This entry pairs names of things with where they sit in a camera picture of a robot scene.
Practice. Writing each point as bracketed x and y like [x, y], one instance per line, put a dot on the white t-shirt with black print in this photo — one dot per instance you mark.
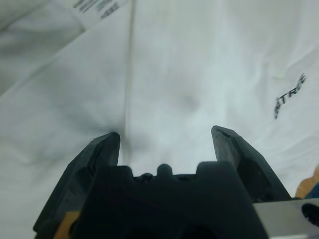
[174, 74]

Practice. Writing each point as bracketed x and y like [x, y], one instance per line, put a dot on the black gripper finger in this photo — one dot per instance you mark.
[97, 152]
[246, 169]

